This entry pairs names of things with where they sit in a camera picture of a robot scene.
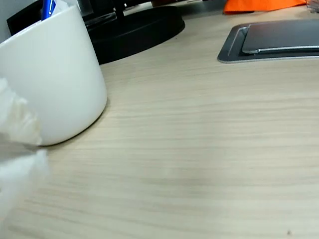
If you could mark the blue pen with metal clip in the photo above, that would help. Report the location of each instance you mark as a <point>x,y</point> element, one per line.
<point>46,10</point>

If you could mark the black flat panel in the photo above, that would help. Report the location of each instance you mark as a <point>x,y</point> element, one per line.
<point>25,20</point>

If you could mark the orange fabric item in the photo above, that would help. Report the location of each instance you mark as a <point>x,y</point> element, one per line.
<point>259,6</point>

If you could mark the black round monitor stand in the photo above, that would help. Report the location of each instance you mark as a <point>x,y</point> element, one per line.
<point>139,32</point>

